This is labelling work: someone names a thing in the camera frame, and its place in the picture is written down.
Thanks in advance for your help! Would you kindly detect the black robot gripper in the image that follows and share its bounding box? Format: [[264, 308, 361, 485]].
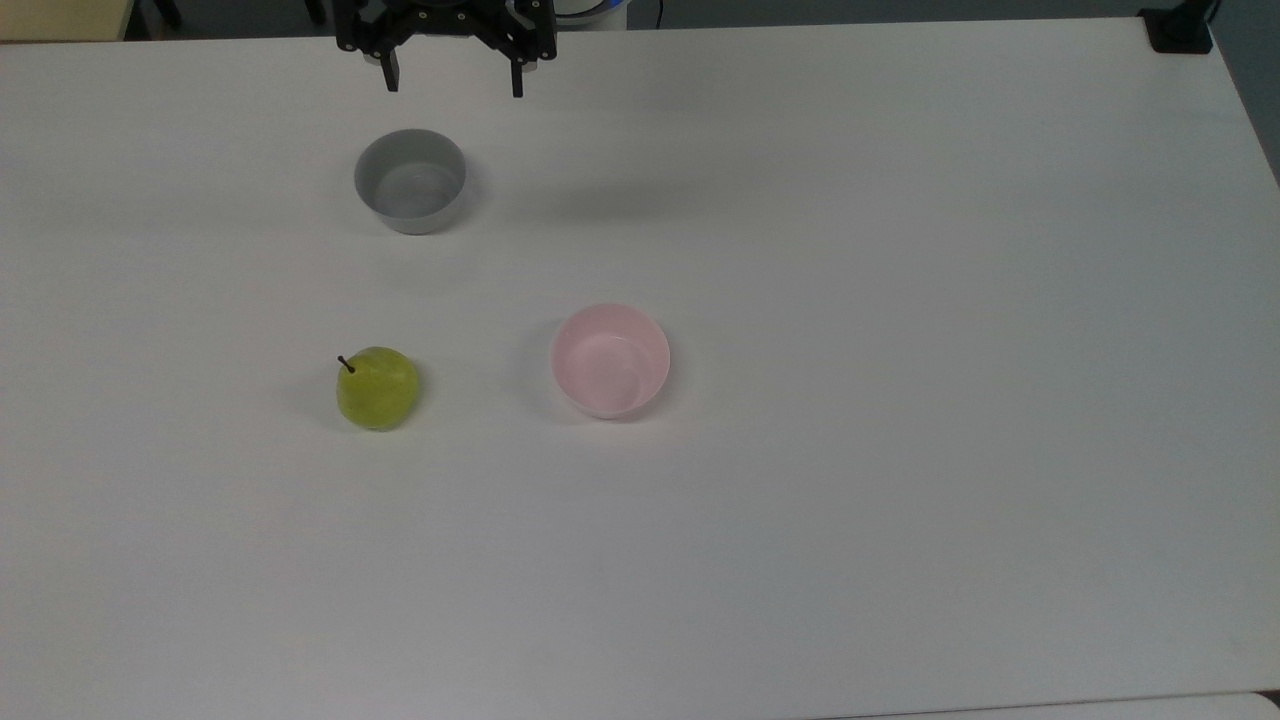
[[335, 0, 558, 99]]

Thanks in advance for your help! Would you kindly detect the green pear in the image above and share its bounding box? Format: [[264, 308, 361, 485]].
[[335, 346, 421, 432]]

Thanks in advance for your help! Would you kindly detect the grey bowl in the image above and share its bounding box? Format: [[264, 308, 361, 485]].
[[353, 128, 468, 236]]

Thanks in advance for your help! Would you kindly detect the pink bowl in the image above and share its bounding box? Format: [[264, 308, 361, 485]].
[[549, 303, 672, 420]]

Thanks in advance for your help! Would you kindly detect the light wooden furniture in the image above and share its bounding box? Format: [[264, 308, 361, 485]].
[[0, 0, 137, 44]]

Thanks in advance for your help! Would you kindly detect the black table clamp mount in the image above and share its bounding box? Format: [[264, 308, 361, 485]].
[[1139, 0, 1218, 55]]

